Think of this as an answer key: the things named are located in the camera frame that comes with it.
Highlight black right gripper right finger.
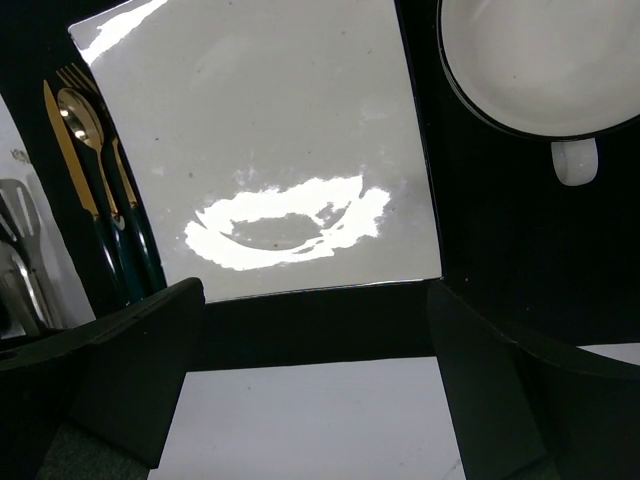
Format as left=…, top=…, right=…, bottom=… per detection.
left=427, top=282, right=639, bottom=479

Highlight metal tongs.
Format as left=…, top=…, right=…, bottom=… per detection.
left=1, top=178, right=62, bottom=330

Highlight white cup with handle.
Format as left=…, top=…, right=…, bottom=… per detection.
left=437, top=1, right=639, bottom=186

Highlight gold knife green handle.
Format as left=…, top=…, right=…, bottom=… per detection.
left=42, top=79, right=101, bottom=221

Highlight white square plate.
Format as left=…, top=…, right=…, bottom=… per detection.
left=69, top=1, right=442, bottom=302

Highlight gold fork green handle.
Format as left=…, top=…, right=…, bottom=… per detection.
left=45, top=64, right=166, bottom=301

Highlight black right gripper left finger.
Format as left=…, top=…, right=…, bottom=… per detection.
left=1, top=278, right=205, bottom=479

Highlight gold spoon green handle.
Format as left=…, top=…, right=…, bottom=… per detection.
left=56, top=87, right=126, bottom=231

